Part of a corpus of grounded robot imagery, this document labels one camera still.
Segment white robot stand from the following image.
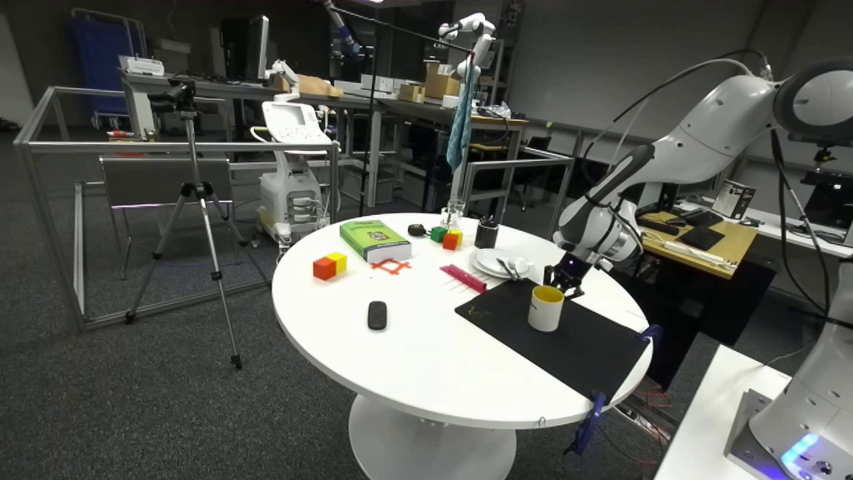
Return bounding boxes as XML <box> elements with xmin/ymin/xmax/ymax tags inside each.
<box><xmin>652</xmin><ymin>344</ymin><xmax>795</xmax><ymax>480</ymax></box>

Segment white wheeled machine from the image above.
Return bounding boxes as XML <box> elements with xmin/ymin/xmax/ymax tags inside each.
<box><xmin>252</xmin><ymin>100</ymin><xmax>334</xmax><ymax>249</ymax></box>

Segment small black camera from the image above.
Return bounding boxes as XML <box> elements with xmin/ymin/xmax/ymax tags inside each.
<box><xmin>164</xmin><ymin>78</ymin><xmax>202</xmax><ymax>116</ymax></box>

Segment white articulated stand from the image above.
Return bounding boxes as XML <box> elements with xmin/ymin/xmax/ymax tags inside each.
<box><xmin>436</xmin><ymin>9</ymin><xmax>502</xmax><ymax>229</ymax></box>

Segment black flat pad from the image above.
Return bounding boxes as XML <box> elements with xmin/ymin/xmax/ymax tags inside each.
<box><xmin>678</xmin><ymin>225</ymin><xmax>729</xmax><ymax>254</ymax></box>

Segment black equipment stand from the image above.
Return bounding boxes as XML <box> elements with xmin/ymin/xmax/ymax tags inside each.
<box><xmin>797</xmin><ymin>145</ymin><xmax>853</xmax><ymax>233</ymax></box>

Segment black computer monitor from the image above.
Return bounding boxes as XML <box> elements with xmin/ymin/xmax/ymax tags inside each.
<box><xmin>220</xmin><ymin>10</ymin><xmax>276</xmax><ymax>84</ymax></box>

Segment white plate stack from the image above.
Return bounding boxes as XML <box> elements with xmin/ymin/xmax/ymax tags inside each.
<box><xmin>468</xmin><ymin>249</ymin><xmax>534</xmax><ymax>282</ymax></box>

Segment white printed card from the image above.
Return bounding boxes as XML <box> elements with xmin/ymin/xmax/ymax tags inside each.
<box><xmin>716</xmin><ymin>178</ymin><xmax>761</xmax><ymax>225</ymax></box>

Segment white mug yellow inside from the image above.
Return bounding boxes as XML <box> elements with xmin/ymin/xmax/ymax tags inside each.
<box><xmin>526</xmin><ymin>282</ymin><xmax>569</xmax><ymax>336</ymax></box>

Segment large cardboard box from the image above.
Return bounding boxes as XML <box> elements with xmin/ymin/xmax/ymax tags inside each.
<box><xmin>421</xmin><ymin>58</ymin><xmax>464</xmax><ymax>102</ymax></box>

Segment green book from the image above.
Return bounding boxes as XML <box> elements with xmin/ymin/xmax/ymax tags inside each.
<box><xmin>340</xmin><ymin>218</ymin><xmax>416</xmax><ymax>268</ymax></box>

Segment aluminium frame table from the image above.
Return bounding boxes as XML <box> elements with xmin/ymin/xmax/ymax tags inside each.
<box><xmin>12</xmin><ymin>84</ymin><xmax>346</xmax><ymax>330</ymax></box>

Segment black computer mouse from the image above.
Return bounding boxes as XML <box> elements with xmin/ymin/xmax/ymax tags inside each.
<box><xmin>366</xmin><ymin>298</ymin><xmax>393</xmax><ymax>334</ymax></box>

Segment small white box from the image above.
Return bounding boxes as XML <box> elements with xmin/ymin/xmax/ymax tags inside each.
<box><xmin>117</xmin><ymin>53</ymin><xmax>169</xmax><ymax>80</ymax></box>

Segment silver black tripod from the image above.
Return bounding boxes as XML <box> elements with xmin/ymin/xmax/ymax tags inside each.
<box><xmin>124</xmin><ymin>104</ymin><xmax>248</xmax><ymax>373</ymax></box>

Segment blue board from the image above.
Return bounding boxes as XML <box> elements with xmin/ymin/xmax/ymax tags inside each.
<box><xmin>69</xmin><ymin>9</ymin><xmax>149</xmax><ymax>117</ymax></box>

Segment blue hanging cloth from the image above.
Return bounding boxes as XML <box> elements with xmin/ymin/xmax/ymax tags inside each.
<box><xmin>444</xmin><ymin>57</ymin><xmax>484</xmax><ymax>176</ymax></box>

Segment black desk object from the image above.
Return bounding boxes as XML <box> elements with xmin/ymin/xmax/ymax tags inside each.
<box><xmin>638</xmin><ymin>210</ymin><xmax>682</xmax><ymax>241</ymax></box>

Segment flat cardboard box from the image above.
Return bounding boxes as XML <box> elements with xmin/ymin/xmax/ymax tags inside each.
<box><xmin>294</xmin><ymin>74</ymin><xmax>346</xmax><ymax>102</ymax></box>

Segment gray workbench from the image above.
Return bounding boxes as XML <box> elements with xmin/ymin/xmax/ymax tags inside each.
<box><xmin>292</xmin><ymin>89</ymin><xmax>536</xmax><ymax>218</ymax></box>

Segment black square mat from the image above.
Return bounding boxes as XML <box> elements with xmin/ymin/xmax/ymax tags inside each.
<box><xmin>454</xmin><ymin>278</ymin><xmax>653</xmax><ymax>406</ymax></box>

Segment wooden top desk black panel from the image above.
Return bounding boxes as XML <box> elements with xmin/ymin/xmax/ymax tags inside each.
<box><xmin>621</xmin><ymin>208</ymin><xmax>782</xmax><ymax>396</ymax></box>

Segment white round table pedestal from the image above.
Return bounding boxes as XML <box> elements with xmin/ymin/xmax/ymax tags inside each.
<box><xmin>346</xmin><ymin>396</ymin><xmax>520</xmax><ymax>480</ymax></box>

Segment gray metal railing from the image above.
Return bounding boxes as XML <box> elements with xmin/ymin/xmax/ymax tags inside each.
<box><xmin>462</xmin><ymin>122</ymin><xmax>582</xmax><ymax>241</ymax></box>

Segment red square frame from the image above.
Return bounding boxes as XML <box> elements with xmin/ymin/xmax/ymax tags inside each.
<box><xmin>369</xmin><ymin>256</ymin><xmax>413</xmax><ymax>278</ymax></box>

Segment gray flat panel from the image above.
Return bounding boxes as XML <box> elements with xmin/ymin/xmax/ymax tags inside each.
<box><xmin>98</xmin><ymin>156</ymin><xmax>236</xmax><ymax>210</ymax></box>

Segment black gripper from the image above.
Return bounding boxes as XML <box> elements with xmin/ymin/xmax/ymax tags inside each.
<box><xmin>541</xmin><ymin>250</ymin><xmax>598</xmax><ymax>302</ymax></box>

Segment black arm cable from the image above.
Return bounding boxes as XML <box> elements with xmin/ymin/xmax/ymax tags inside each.
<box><xmin>610</xmin><ymin>57</ymin><xmax>838</xmax><ymax>322</ymax></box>

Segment red flat pieces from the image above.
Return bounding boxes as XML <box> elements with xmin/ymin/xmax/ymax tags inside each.
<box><xmin>441</xmin><ymin>262</ymin><xmax>492</xmax><ymax>297</ymax></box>

